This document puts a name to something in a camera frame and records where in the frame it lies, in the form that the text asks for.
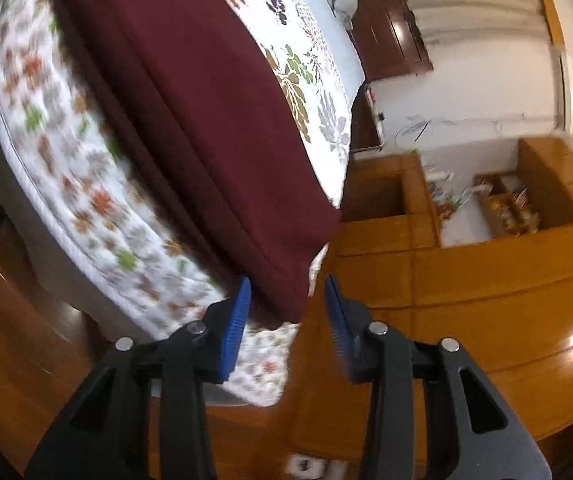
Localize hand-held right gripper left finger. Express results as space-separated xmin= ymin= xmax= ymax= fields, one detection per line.
xmin=24 ymin=276 xmax=252 ymax=480

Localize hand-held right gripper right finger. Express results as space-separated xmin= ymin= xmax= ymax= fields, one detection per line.
xmin=324 ymin=274 xmax=552 ymax=480

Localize maroon pants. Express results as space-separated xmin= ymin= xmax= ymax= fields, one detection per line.
xmin=46 ymin=0 xmax=342 ymax=333

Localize white power strip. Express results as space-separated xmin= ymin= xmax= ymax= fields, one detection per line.
xmin=284 ymin=452 xmax=347 ymax=478

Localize wooden desk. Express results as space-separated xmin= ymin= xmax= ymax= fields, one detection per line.
xmin=341 ymin=154 xmax=442 ymax=257

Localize dark wooden nightstand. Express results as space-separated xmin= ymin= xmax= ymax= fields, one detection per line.
xmin=349 ymin=82 xmax=385 ymax=153

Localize floral quilt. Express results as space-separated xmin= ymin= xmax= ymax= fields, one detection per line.
xmin=0 ymin=0 xmax=352 ymax=408

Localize wooden overhead cabinet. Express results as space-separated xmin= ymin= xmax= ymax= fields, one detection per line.
xmin=517 ymin=137 xmax=573 ymax=231

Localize light blue bed sheet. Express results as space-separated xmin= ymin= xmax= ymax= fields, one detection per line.
xmin=276 ymin=0 xmax=367 ymax=91

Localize dark wooden headboard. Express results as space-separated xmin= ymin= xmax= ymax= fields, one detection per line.
xmin=349 ymin=0 xmax=435 ymax=83

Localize beige curtain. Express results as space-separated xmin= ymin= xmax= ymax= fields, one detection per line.
xmin=389 ymin=0 xmax=555 ymax=61

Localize wooden wall shelf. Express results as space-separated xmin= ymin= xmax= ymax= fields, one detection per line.
xmin=474 ymin=172 xmax=542 ymax=236

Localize dark hanging cable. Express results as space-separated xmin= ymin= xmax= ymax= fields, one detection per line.
xmin=394 ymin=115 xmax=435 ymax=148

